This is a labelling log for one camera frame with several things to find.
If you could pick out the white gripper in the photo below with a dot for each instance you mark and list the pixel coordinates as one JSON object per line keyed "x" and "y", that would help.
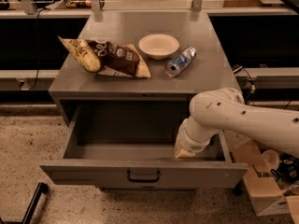
{"x": 191, "y": 143}

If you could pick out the grey top drawer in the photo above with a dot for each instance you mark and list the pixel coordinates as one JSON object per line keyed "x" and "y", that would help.
{"x": 131, "y": 146}

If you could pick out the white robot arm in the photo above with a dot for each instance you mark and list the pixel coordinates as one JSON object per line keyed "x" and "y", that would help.
{"x": 224, "y": 109}

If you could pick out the grey metal drawer cabinet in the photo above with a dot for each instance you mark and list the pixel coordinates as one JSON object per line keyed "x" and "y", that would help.
{"x": 209, "y": 71}

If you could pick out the clear glass in box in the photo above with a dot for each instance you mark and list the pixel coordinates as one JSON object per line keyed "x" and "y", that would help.
{"x": 272, "y": 158}

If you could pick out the cardboard box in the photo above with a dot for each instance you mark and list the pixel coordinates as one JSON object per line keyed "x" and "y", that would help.
{"x": 266, "y": 198}

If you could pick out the white paper bowl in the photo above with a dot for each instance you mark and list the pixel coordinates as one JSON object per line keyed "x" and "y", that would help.
{"x": 158, "y": 46}

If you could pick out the dark bottles in box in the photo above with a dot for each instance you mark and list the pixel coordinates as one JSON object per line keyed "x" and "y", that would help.
{"x": 287, "y": 171}

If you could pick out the brown chip bag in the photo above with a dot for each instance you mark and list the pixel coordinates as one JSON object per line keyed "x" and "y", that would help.
{"x": 107, "y": 58}

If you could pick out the black floor stand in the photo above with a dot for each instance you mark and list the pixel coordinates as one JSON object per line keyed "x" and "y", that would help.
{"x": 41, "y": 188}

